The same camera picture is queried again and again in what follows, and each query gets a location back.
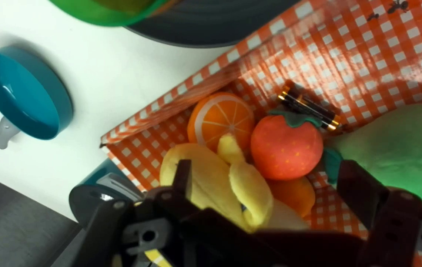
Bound green cloth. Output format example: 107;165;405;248
329;104;422;199

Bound blue measuring cup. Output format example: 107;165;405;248
0;46;74;150

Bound strawberry plush toy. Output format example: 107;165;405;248
251;110;325;181

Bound grey round plate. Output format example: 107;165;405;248
128;0;301;49

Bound yellow banana plush toy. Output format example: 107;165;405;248
159;132;311;235

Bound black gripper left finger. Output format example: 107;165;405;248
172;159;191;198

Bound black gold batteries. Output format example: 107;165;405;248
279;82;342;132

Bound rainbow stacking cups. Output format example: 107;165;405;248
51;0;181;27

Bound orange checkered basket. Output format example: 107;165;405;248
103;0;422;244

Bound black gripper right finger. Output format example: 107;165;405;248
337;160;388;230

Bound orange slice plush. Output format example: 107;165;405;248
187;92;255;152

